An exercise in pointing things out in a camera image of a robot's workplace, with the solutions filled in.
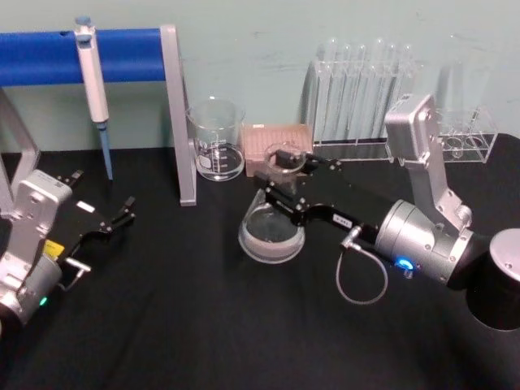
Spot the clear glass conical flask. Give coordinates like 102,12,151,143
237,141,306,266

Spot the pipette tip box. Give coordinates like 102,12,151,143
239,123,314,180

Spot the clear glass beaker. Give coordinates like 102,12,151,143
185,96,247,183

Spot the thin right gripper cable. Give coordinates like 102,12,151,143
335,227,389,306

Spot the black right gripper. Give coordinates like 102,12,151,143
253,148,402,247

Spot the clear glass test tube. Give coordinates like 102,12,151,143
373,37,387,137
386,42,400,123
324,37,339,137
353,43,367,137
339,43,353,137
400,43,414,101

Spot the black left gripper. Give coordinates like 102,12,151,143
43,170,137,266

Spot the blue bar grey stand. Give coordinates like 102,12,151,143
0,24,199,216

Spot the black table cloth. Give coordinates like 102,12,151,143
0,132,520,390

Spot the white and blue pipette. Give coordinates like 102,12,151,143
74,15,115,182

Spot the clear acrylic test tube rack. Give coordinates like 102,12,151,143
302,58,416,150

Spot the thin gripper cable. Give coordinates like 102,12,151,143
59,257,93,292
335,227,389,306

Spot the small clear acrylic rack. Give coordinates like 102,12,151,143
430,104,499,164

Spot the large clear glass tube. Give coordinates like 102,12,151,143
438,34,489,135

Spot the thin left gripper cable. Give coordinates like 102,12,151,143
59,257,93,292

